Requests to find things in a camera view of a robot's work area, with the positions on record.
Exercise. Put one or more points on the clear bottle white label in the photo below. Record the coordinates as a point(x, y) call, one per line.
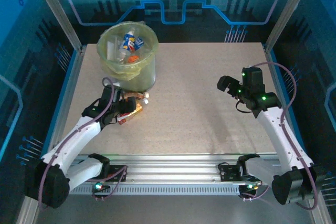
point(113, 48)

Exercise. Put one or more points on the pepsi label bottle blue cap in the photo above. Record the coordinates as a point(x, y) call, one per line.
point(128, 44)

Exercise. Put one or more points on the white cap blue label bottle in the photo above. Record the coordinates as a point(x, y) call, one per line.
point(139, 43)

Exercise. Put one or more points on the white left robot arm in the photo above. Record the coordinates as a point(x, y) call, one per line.
point(78, 137)

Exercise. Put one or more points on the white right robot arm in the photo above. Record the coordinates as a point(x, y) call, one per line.
point(283, 137)

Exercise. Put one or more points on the trash bin with yellow bag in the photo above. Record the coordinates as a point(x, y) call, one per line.
point(118, 69)

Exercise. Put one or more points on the slotted metal strip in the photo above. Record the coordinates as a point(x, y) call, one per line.
point(170, 190)

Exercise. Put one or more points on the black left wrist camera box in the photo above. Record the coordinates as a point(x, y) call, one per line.
point(128, 104)

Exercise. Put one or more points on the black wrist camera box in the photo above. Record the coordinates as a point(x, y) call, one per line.
point(128, 104)
point(225, 82)

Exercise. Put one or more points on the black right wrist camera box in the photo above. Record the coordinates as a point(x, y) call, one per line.
point(225, 82)

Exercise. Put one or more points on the aluminium frame post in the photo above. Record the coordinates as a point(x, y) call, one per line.
point(288, 6)
point(57, 11)

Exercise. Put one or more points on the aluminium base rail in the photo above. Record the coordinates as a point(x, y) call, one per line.
point(170, 171)

